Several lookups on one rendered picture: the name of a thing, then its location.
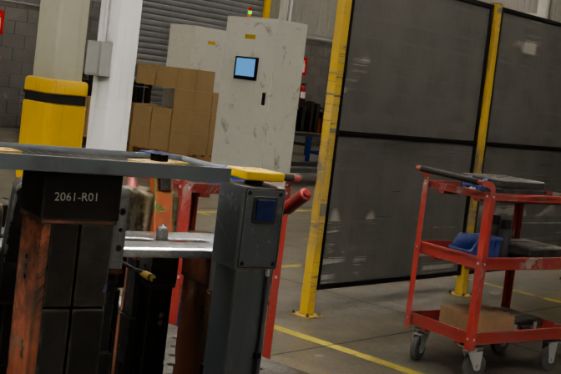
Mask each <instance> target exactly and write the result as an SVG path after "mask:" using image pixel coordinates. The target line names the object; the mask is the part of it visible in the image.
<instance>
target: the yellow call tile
mask: <svg viewBox="0 0 561 374"><path fill-rule="evenodd" d="M226 167H228V168H232V170H231V176H235V177H237V178H241V179H244V180H245V184H252V185H263V184H264V181H270V182H284V179H285V175H284V174H282V173H279V172H275V171H272V170H268V169H262V168H251V167H239V166H226Z"/></svg>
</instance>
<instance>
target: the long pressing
mask: <svg viewBox="0 0 561 374"><path fill-rule="evenodd" d="M155 237H156V231H131V230H126V232H125V239H126V240H125V241H124V254H123V257H135V258H191V259H211V256H212V249H213V242H214V233H187V232H168V239H167V241H163V240H154V239H155ZM130 240H149V241H130ZM172 240H177V241H201V242H204V243H200V242H173V241H172Z"/></svg>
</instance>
